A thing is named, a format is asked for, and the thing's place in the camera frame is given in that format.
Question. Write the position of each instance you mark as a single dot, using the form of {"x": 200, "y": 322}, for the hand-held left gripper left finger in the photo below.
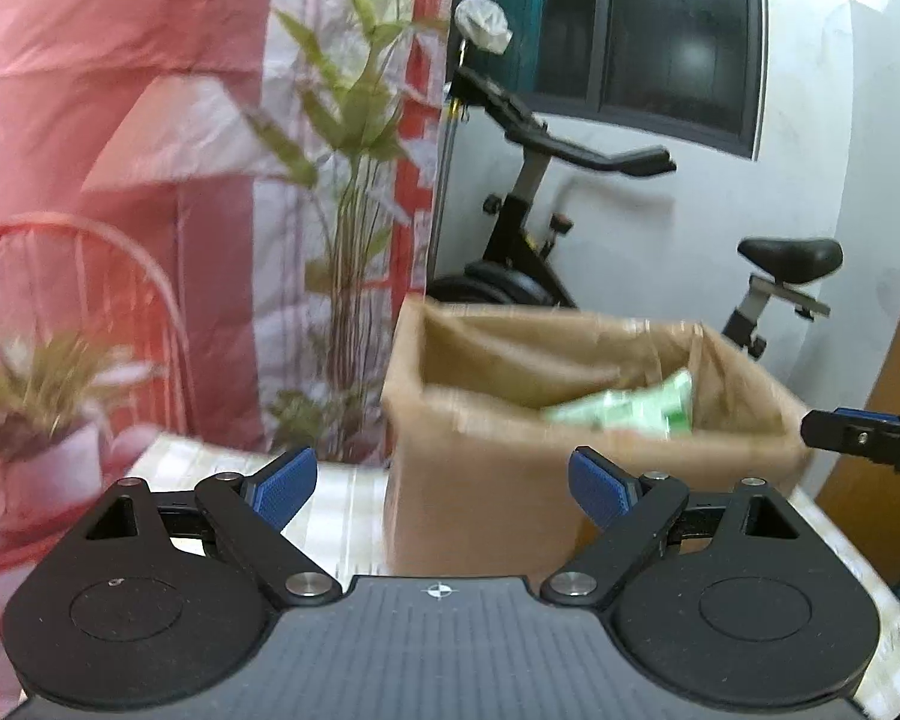
{"x": 289, "y": 481}

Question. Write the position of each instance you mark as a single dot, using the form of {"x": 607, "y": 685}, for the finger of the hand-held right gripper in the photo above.
{"x": 859, "y": 435}

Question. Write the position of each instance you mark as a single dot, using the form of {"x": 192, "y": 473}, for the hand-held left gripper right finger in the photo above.
{"x": 596, "y": 484}

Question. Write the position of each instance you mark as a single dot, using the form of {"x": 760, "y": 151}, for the brown cardboard box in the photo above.
{"x": 480, "y": 495}

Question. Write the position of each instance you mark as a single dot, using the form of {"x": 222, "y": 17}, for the green snack packet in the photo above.
{"x": 630, "y": 409}

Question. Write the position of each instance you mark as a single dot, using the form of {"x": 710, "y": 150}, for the brown wooden door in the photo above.
{"x": 892, "y": 360}

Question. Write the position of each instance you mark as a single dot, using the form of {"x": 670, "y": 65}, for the black exercise bike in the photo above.
{"x": 517, "y": 240}

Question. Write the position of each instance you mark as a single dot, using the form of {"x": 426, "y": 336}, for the small potted plant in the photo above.
{"x": 37, "y": 420}

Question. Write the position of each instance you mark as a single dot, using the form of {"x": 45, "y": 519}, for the tall green leafy plant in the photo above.
{"x": 345, "y": 165}

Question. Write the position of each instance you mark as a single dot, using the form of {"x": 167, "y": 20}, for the pink and white backdrop cloth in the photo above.
{"x": 120, "y": 90}

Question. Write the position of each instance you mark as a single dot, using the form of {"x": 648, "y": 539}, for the dark window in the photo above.
{"x": 667, "y": 37}

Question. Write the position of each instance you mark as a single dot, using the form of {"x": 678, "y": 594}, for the white plastic bag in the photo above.
{"x": 484, "y": 24}

